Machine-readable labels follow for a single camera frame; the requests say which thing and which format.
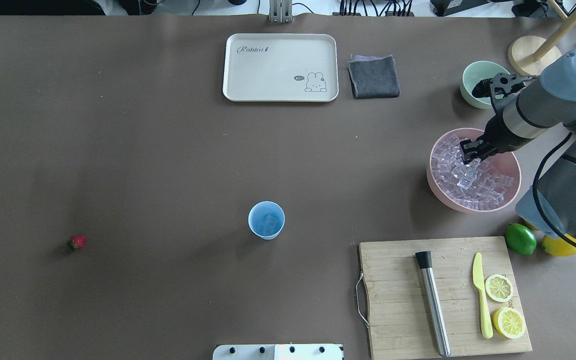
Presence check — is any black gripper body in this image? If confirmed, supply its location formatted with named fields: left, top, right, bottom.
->
left=471, top=73, right=538, bottom=155

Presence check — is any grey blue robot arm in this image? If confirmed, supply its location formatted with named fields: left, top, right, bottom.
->
left=460, top=48, right=576, bottom=248

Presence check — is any pink bowl of ice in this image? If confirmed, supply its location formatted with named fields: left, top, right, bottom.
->
left=426, top=127, right=522, bottom=214

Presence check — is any wooden cup stand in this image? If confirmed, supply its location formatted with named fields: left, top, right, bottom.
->
left=507, top=0, right=576, bottom=76

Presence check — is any light blue plastic cup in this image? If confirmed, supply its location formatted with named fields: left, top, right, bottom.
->
left=247, top=201, right=286, bottom=240

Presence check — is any green empty bowl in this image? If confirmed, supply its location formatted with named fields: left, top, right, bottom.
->
left=460, top=60, right=510, bottom=110

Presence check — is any yellow lemon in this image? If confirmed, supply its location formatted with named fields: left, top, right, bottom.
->
left=541, top=235, right=576, bottom=257
left=522, top=219, right=539, bottom=231

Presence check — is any green lime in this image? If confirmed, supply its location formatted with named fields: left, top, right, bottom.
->
left=503, top=223, right=538, bottom=256

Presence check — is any yellow plastic knife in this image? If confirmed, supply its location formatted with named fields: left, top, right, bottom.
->
left=471, top=252, right=494, bottom=339

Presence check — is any steel muddler with black tip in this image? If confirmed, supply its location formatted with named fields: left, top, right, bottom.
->
left=414, top=250, right=451, bottom=358

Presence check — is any grey folded cloth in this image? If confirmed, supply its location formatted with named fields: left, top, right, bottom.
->
left=346, top=54, right=401, bottom=100

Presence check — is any lemon half upper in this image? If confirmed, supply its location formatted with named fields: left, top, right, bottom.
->
left=484, top=273, right=514, bottom=303

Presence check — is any lemon half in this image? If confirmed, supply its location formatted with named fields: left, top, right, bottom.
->
left=484, top=273, right=514, bottom=303
left=491, top=307, right=526, bottom=340

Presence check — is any lemon half lower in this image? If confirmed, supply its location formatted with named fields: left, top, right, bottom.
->
left=491, top=307, right=526, bottom=340

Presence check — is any wooden cutting board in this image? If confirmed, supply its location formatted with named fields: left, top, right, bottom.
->
left=359, top=236, right=533, bottom=360

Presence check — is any cream rabbit tray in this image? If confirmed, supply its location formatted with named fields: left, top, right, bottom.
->
left=222, top=33, right=339, bottom=103

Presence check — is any red strawberry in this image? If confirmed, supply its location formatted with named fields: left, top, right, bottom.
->
left=66, top=235, right=88, bottom=251

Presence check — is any aluminium frame post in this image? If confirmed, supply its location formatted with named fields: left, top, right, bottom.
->
left=268, top=0, right=294, bottom=24

